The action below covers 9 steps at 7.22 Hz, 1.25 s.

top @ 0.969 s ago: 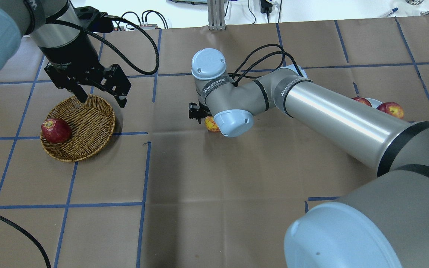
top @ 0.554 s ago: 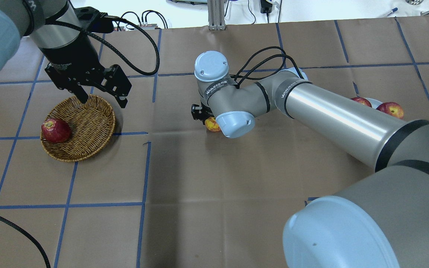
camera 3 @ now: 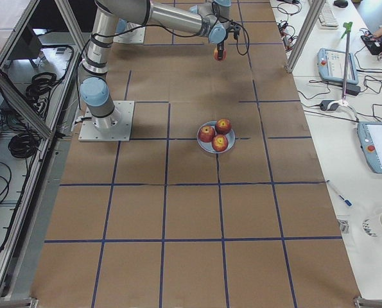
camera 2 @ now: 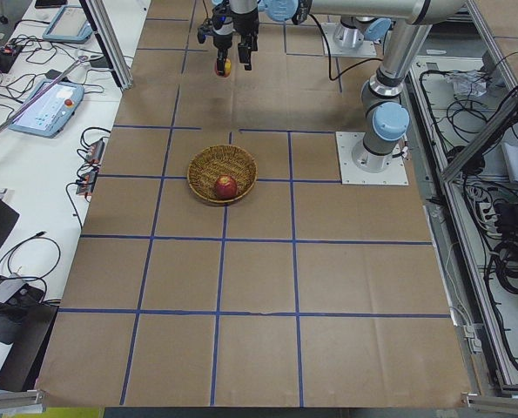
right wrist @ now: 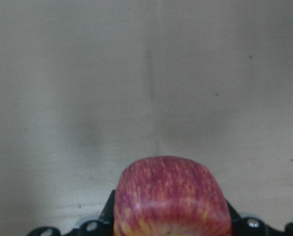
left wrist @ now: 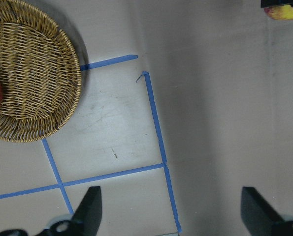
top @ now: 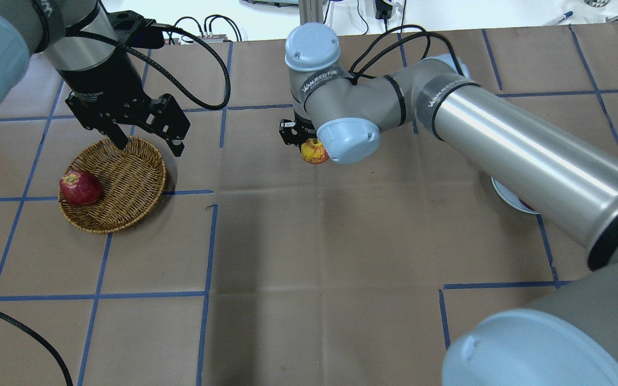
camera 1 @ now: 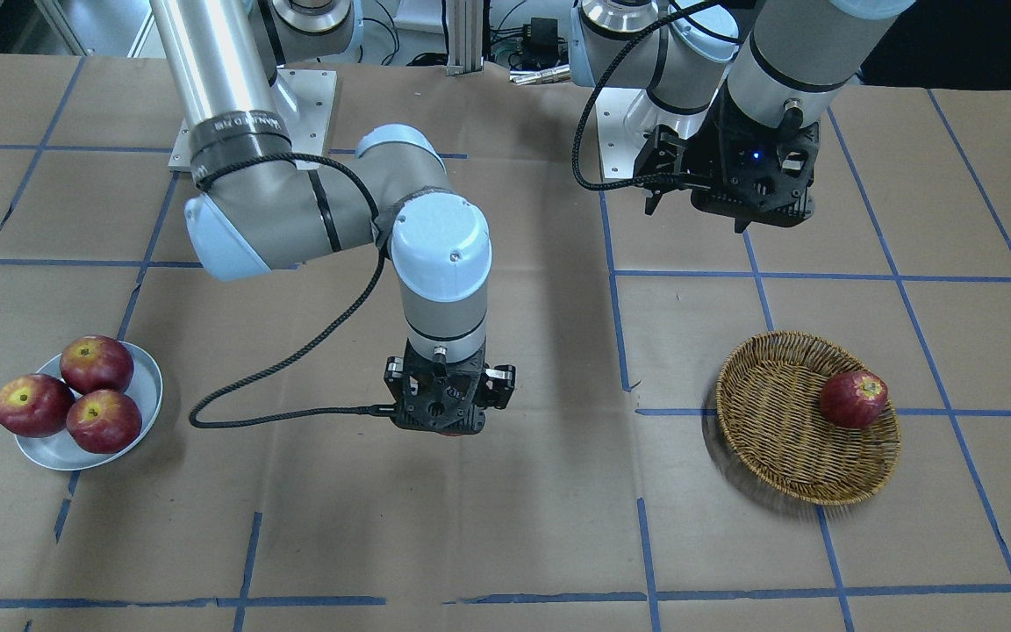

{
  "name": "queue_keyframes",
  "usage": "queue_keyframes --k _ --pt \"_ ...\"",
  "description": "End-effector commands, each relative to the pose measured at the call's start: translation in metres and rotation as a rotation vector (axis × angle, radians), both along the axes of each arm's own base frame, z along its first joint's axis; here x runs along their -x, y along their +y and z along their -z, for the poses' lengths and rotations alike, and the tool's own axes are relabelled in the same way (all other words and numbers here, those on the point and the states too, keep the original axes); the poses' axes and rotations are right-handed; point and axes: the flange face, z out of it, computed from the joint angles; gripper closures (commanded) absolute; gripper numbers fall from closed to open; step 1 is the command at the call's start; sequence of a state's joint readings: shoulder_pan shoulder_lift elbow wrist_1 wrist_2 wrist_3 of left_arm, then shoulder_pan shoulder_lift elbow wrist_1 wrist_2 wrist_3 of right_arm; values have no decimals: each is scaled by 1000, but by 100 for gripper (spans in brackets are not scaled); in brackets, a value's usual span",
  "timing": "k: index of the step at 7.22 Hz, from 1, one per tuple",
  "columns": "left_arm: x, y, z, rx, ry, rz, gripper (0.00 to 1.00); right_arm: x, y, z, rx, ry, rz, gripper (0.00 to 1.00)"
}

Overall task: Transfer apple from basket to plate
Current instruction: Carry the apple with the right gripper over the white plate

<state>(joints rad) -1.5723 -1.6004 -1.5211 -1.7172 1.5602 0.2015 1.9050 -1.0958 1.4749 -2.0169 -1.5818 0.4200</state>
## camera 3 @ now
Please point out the red apple carried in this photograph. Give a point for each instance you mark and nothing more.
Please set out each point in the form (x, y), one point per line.
(220, 54)

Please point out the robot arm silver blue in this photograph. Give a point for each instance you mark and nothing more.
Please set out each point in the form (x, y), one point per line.
(126, 25)
(210, 20)

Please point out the red apple back on plate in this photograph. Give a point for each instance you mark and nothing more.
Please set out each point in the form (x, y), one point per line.
(223, 126)

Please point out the red apple on plate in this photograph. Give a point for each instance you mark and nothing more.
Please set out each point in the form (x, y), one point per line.
(206, 133)
(223, 126)
(219, 143)

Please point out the red apple left on plate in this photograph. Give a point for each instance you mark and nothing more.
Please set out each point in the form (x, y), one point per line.
(206, 133)

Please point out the red apple front on plate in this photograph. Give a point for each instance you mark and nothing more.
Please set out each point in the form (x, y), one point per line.
(219, 143)

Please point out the light blue plate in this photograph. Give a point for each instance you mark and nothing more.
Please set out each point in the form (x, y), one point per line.
(207, 145)

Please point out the white keyboard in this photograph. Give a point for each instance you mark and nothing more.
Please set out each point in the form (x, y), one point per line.
(326, 18)

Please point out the far teach pendant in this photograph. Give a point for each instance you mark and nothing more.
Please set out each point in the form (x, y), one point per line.
(331, 64)

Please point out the teach pendant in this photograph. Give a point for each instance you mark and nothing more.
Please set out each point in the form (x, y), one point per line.
(331, 64)
(370, 136)

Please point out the long grabber stick green tip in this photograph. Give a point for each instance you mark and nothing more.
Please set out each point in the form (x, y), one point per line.
(347, 33)

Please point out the near teach pendant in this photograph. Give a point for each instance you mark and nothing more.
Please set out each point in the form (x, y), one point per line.
(370, 136)

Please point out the blue white pen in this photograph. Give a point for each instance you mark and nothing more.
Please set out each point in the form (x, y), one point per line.
(339, 194)

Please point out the white mug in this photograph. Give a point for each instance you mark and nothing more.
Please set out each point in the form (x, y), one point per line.
(372, 225)

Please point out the aluminium frame post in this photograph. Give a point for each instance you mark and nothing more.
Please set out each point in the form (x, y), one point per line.
(304, 33)

